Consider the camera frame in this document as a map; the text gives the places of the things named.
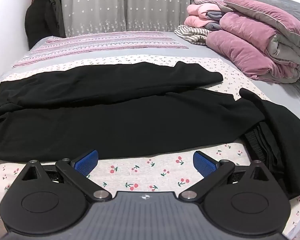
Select black pleated garment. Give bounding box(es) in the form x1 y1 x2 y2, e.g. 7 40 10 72
239 87 300 200

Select pink striped cloth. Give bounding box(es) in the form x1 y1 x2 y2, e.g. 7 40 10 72
12 31 190 68

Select black hanging coat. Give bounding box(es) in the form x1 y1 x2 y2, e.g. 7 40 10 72
24 0 62 50

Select cherry print bed sheet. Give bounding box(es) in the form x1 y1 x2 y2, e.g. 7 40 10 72
0 55 300 240

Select pink and grey quilt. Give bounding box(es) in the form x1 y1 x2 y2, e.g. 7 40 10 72
205 0 300 84

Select grey star print curtain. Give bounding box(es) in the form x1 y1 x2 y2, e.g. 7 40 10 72
60 0 198 38

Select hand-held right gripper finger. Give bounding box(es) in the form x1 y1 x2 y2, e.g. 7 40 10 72
179 151 278 202

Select grey striped cloth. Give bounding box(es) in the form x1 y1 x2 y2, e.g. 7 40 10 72
174 24 212 46

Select black pants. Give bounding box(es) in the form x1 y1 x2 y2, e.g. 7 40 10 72
0 61 265 162

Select olive hanging garment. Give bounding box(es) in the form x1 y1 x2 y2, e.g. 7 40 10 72
47 0 66 38

